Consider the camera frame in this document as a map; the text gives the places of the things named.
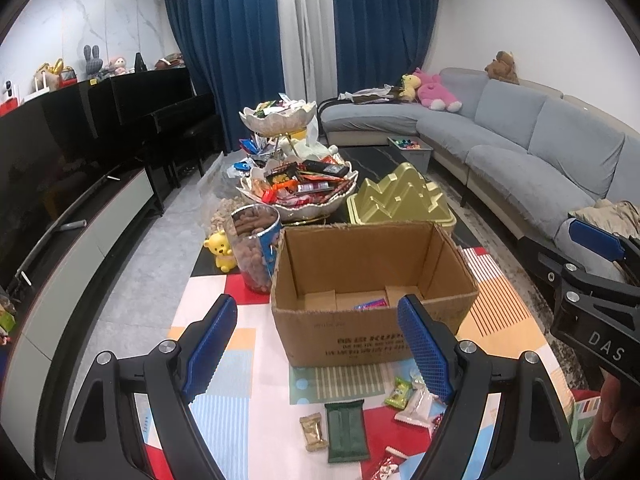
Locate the pile of assorted snack packets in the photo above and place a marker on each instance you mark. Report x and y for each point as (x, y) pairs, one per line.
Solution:
(277, 106)
(305, 177)

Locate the pile of clothes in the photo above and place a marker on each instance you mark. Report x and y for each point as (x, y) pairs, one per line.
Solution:
(370, 95)

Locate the white two-tier snack stand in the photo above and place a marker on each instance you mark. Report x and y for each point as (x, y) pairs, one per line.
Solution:
(310, 207)

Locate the dark green snack packet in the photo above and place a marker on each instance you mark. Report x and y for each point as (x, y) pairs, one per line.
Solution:
(346, 430)

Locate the grey patterned rug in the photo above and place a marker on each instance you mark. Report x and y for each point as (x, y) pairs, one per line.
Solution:
(505, 250)

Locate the beige quilted jacket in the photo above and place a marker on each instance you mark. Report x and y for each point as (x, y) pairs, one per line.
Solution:
(610, 217)

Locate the red white snack packet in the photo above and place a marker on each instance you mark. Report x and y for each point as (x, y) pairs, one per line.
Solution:
(387, 470)

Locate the yellow bear toy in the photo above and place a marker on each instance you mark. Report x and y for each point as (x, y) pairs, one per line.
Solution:
(221, 250)

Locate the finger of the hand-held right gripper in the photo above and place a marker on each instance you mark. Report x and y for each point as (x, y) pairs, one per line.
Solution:
(595, 237)
(542, 260)

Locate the colourful toy boxes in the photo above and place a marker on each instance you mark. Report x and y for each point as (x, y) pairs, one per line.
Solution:
(5, 315)

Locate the brown round object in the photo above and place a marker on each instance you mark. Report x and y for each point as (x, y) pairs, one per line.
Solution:
(167, 61)

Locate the light green snack packet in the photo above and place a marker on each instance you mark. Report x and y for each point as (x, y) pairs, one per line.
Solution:
(398, 394)

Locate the blue red snack packet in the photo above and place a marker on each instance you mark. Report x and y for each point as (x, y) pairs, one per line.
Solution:
(370, 303)

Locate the grey television cabinet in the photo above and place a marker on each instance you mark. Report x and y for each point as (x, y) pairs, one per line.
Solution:
(75, 260)

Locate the red box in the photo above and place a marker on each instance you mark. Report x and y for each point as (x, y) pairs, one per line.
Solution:
(67, 76)

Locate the yellow plush toy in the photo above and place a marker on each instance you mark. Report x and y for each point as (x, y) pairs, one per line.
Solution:
(409, 85)

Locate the grey storage bin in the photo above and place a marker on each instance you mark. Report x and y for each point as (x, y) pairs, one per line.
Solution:
(415, 157)

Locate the black metronome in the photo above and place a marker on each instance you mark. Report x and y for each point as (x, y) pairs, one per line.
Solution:
(140, 61)

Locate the grey remote control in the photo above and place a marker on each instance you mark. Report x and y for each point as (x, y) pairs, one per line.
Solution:
(73, 224)

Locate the black upright piano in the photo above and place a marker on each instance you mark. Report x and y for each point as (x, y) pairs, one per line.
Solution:
(150, 95)

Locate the clear jar gold lid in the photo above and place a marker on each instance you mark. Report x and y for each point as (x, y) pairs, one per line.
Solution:
(395, 195)

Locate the blue curtain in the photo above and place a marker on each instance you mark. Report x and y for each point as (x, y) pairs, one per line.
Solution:
(385, 25)
(225, 60)

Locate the white router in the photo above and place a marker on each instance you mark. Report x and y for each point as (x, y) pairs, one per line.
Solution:
(42, 86)

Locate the grey sectional sofa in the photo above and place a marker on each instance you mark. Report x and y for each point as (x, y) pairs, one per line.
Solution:
(500, 110)

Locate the grey rabbit plush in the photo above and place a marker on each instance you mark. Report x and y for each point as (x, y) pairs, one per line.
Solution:
(92, 62)

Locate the clear bag of nuts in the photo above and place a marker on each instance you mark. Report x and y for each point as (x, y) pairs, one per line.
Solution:
(220, 215)

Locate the white security camera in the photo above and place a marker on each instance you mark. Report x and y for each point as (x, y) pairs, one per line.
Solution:
(10, 90)

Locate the person's right hand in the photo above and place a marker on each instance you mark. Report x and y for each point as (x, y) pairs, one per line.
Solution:
(617, 420)

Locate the brown plush toy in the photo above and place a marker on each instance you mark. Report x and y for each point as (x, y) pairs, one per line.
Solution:
(502, 66)

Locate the black flat television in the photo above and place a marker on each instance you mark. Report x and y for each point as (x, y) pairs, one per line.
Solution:
(40, 170)

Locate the clear jar of nuts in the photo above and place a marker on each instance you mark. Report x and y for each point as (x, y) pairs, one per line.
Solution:
(250, 255)

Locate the white sheer curtain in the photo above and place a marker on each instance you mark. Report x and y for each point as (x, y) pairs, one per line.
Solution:
(310, 35)

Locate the clear cookie packet red print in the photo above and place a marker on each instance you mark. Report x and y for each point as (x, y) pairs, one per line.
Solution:
(415, 410)

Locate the pink plush toy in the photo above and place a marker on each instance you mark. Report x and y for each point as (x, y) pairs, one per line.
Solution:
(435, 90)

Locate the clear plastic bag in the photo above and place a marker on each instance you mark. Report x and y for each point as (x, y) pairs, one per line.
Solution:
(215, 180)

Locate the brown cardboard box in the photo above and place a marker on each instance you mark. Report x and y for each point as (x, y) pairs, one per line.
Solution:
(350, 260)

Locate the colourful patchwork tablecloth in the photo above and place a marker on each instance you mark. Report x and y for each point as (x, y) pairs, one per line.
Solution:
(500, 320)

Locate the gold snack packet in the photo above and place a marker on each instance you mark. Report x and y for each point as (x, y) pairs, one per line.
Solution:
(314, 432)

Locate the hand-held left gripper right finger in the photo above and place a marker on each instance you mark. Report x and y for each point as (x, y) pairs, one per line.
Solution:
(425, 350)

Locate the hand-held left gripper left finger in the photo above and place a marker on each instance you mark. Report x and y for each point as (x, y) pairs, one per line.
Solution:
(210, 347)

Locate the gold figurine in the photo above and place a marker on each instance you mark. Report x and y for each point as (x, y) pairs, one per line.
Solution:
(52, 67)

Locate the pink doll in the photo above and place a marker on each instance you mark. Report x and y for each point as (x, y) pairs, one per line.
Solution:
(118, 65)

